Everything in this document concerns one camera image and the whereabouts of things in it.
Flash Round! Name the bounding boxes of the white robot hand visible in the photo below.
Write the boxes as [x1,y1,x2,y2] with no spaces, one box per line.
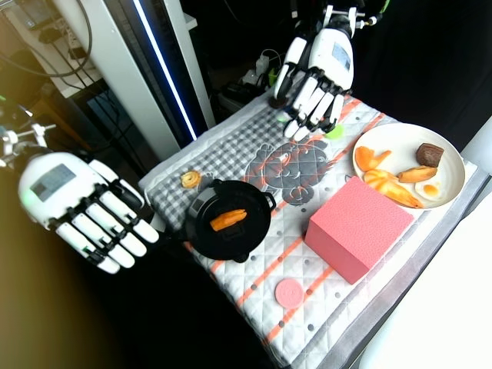
[17,151,161,275]
[272,25,355,142]

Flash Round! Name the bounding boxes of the black cast iron skillet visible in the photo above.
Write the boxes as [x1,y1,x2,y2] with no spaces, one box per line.
[161,178,277,264]

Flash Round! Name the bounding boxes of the pink foam block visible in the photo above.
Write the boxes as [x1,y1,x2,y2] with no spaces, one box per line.
[305,175,415,285]

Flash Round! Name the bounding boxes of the white power adapter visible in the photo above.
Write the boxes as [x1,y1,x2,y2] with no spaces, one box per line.
[254,55,273,77]

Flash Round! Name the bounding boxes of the black box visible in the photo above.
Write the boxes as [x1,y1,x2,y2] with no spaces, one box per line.
[218,81,267,113]

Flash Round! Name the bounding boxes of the orange toy peel piece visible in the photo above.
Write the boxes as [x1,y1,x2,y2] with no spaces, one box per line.
[354,145,392,172]

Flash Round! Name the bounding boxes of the cream round plate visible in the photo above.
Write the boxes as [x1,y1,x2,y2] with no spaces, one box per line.
[352,122,467,211]

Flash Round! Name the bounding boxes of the white shelf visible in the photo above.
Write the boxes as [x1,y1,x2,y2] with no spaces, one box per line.
[9,11,99,99]

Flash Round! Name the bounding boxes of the white pillar with blue light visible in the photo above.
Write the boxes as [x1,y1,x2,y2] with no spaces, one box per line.
[52,0,217,162]

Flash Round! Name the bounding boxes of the yellow toy spiral pastry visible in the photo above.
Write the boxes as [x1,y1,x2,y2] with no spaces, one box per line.
[180,170,203,190]

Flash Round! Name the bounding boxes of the brown toy meat chunk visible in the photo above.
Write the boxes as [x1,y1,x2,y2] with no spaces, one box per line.
[415,142,445,168]

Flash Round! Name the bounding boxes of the orange toy shrimp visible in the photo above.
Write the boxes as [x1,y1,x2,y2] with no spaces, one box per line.
[363,168,425,210]

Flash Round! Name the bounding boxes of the orange toy wedge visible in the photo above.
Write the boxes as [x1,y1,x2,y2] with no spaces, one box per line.
[397,165,438,184]

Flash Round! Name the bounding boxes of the toy fried egg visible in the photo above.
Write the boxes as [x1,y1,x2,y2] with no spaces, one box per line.
[414,179,442,200]

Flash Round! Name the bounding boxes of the orange toy food slice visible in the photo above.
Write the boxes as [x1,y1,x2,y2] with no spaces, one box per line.
[210,208,248,232]

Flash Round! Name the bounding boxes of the grey quilt with bear print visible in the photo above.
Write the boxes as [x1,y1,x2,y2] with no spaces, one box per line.
[138,91,480,369]

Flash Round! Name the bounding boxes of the pink round coaster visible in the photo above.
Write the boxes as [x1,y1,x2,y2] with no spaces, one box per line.
[274,278,305,310]

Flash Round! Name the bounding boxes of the thick black cable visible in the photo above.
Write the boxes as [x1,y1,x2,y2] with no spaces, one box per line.
[0,0,94,78]

